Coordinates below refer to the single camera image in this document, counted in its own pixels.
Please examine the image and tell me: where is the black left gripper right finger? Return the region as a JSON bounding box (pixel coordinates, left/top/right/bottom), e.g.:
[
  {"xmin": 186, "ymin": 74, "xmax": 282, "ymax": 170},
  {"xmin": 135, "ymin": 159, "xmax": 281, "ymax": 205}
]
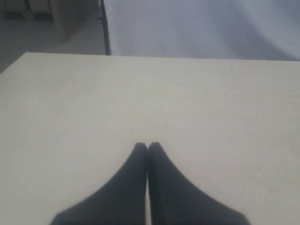
[{"xmin": 147, "ymin": 142, "xmax": 249, "ymax": 225}]

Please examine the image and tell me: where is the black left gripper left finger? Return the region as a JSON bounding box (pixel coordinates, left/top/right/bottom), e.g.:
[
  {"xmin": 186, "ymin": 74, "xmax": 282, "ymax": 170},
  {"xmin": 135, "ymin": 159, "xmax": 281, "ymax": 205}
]
[{"xmin": 51, "ymin": 142, "xmax": 147, "ymax": 225}]

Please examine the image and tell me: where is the black backdrop stand pole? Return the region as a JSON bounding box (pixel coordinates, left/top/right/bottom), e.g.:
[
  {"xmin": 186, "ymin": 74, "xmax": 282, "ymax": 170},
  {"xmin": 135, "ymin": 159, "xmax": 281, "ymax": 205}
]
[{"xmin": 97, "ymin": 0, "xmax": 111, "ymax": 55}]

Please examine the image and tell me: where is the wooden crate in background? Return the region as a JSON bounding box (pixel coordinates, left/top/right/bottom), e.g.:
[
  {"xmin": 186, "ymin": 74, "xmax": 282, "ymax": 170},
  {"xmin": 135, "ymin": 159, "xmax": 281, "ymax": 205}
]
[{"xmin": 0, "ymin": 0, "xmax": 98, "ymax": 42}]

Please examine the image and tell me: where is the white backdrop cloth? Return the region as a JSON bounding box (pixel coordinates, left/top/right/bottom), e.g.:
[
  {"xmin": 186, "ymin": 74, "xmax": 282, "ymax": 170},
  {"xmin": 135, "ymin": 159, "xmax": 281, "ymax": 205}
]
[{"xmin": 104, "ymin": 0, "xmax": 300, "ymax": 60}]

